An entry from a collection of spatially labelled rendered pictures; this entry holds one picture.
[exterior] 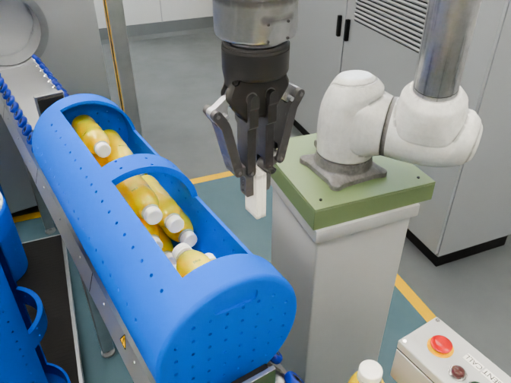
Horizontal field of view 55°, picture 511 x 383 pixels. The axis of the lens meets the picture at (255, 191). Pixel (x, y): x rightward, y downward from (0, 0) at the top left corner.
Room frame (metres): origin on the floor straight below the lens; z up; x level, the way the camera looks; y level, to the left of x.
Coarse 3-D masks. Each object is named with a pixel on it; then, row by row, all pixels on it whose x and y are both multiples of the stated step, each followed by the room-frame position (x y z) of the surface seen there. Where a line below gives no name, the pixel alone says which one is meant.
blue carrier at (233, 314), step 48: (96, 96) 1.30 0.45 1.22; (48, 144) 1.11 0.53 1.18; (144, 144) 1.23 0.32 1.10; (96, 192) 0.86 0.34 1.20; (192, 192) 0.97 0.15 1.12; (96, 240) 0.75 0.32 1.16; (144, 240) 0.68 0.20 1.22; (144, 288) 0.59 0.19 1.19; (192, 288) 0.56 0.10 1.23; (240, 288) 0.57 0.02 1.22; (288, 288) 0.62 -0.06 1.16; (144, 336) 0.53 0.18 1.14; (192, 336) 0.52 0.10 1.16; (240, 336) 0.56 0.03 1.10
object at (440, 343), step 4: (436, 336) 0.55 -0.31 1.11; (440, 336) 0.55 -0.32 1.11; (432, 340) 0.54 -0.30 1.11; (436, 340) 0.54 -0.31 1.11; (440, 340) 0.54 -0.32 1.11; (444, 340) 0.54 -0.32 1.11; (448, 340) 0.54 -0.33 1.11; (432, 344) 0.54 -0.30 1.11; (436, 344) 0.54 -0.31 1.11; (440, 344) 0.54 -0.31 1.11; (444, 344) 0.54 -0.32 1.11; (448, 344) 0.54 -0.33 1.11; (436, 348) 0.53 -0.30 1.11; (440, 348) 0.53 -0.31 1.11; (444, 348) 0.53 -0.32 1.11; (448, 348) 0.53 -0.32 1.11; (440, 352) 0.52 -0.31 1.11; (444, 352) 0.52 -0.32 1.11; (448, 352) 0.52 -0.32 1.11
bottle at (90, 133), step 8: (80, 120) 1.25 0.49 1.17; (88, 120) 1.24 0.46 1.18; (80, 128) 1.21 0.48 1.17; (88, 128) 1.19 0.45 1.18; (96, 128) 1.19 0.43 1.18; (80, 136) 1.19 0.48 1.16; (88, 136) 1.16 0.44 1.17; (96, 136) 1.15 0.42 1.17; (104, 136) 1.16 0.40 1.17; (88, 144) 1.14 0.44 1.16; (96, 144) 1.13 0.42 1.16
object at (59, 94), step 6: (60, 90) 1.66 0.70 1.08; (36, 96) 1.62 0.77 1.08; (42, 96) 1.62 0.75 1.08; (48, 96) 1.63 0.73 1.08; (54, 96) 1.63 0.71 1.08; (60, 96) 1.64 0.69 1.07; (36, 102) 1.61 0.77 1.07; (42, 102) 1.60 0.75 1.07; (48, 102) 1.61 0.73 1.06; (54, 102) 1.62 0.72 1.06; (36, 108) 1.61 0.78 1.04; (42, 108) 1.60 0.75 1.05
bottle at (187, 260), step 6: (180, 252) 0.71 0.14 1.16; (186, 252) 0.70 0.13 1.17; (192, 252) 0.69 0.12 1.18; (198, 252) 0.70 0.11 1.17; (180, 258) 0.69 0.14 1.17; (186, 258) 0.68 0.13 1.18; (192, 258) 0.68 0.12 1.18; (198, 258) 0.68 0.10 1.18; (204, 258) 0.68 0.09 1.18; (180, 264) 0.67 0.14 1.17; (186, 264) 0.66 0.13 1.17; (192, 264) 0.66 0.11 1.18; (198, 264) 0.66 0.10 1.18; (180, 270) 0.66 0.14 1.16; (186, 270) 0.66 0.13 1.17; (192, 270) 0.65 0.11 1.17
